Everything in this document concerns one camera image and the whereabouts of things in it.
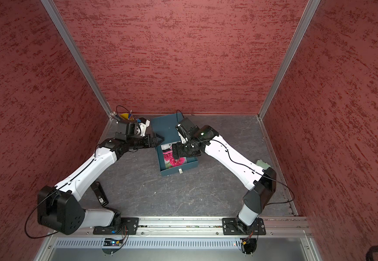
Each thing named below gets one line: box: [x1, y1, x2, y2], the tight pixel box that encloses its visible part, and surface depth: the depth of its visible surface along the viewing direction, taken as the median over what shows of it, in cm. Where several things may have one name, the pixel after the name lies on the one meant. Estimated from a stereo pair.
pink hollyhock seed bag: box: [162, 148, 188, 169], surface depth 81 cm
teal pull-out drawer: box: [155, 145, 199, 177], surface depth 76 cm
